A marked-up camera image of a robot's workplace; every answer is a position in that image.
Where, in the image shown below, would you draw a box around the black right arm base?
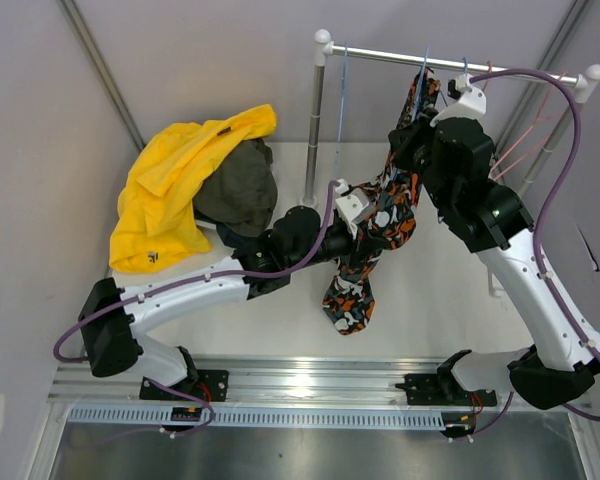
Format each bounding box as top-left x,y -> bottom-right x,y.
394,373 -> 498,407

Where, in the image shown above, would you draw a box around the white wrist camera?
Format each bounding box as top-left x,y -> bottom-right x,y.
335,179 -> 373,239
430,73 -> 487,127

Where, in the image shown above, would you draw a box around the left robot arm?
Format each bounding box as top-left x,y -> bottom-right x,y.
79,206 -> 356,400

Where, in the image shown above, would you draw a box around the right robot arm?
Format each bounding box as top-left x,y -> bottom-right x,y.
389,117 -> 600,410

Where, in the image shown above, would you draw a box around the yellow shorts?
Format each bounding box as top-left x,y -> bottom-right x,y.
109,104 -> 277,274

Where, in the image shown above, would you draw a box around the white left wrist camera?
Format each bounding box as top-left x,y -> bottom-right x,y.
335,179 -> 373,239

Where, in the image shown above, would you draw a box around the aluminium mounting rail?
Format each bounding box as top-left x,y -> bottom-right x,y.
47,356 -> 439,409

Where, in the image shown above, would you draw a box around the white steel clothes rack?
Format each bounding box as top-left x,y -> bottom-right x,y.
301,29 -> 600,206

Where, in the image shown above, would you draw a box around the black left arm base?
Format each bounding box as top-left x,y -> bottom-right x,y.
139,369 -> 230,403

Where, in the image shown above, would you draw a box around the olive green shorts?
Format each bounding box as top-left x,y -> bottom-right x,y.
193,139 -> 278,237

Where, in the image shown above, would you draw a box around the dark navy shorts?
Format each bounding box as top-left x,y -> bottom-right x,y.
216,223 -> 257,256

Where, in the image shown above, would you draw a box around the camouflage patterned shorts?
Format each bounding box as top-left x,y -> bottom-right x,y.
321,69 -> 441,337

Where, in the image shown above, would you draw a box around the white slotted cable duct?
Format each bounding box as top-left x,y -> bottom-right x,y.
67,403 -> 445,431

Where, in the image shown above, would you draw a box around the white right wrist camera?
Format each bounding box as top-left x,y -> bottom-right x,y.
430,73 -> 487,127

